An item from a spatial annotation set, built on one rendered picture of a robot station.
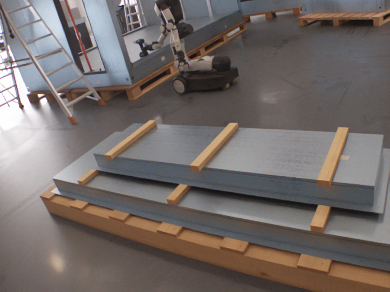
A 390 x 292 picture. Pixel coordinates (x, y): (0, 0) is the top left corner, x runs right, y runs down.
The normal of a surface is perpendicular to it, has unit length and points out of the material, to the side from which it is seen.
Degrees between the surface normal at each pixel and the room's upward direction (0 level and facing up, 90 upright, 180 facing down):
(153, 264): 0
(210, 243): 0
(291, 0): 90
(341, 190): 90
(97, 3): 90
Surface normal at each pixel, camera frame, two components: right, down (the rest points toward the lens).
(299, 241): -0.51, 0.50
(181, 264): -0.23, -0.86
